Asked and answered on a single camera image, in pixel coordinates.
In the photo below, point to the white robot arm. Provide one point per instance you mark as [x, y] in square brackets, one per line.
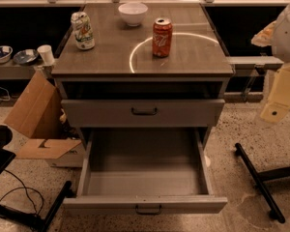
[277, 36]

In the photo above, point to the white paper cup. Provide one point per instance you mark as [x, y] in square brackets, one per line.
[46, 53]

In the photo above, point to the black stand base left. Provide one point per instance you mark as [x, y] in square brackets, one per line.
[33, 221]

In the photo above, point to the brown cardboard box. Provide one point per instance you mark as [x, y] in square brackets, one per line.
[36, 115]

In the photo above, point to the black stand base right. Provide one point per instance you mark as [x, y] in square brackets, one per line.
[260, 179]

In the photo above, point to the grey side shelf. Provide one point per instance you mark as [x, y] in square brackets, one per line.
[245, 66]
[13, 71]

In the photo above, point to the grey drawer cabinet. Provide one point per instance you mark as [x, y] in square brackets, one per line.
[122, 66]

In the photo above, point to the white green 7up can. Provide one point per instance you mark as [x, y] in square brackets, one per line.
[82, 31]

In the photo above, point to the grey side shelf left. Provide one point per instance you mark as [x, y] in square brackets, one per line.
[13, 71]

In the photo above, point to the red coca-cola can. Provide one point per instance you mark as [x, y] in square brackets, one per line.
[162, 36]

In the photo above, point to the blue patterned bowl right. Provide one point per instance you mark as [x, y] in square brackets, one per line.
[26, 57]

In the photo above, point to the grey side shelf right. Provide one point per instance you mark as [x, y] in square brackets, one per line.
[245, 66]

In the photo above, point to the grey upper drawer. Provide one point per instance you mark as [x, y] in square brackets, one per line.
[142, 113]

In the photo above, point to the white bowl on cabinet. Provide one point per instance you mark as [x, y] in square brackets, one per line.
[133, 13]

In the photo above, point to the open grey lower drawer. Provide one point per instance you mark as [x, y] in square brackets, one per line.
[146, 172]

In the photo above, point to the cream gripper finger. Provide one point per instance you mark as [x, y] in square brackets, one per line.
[278, 102]

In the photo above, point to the black stand base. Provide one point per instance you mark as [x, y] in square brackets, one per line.
[260, 179]
[33, 221]

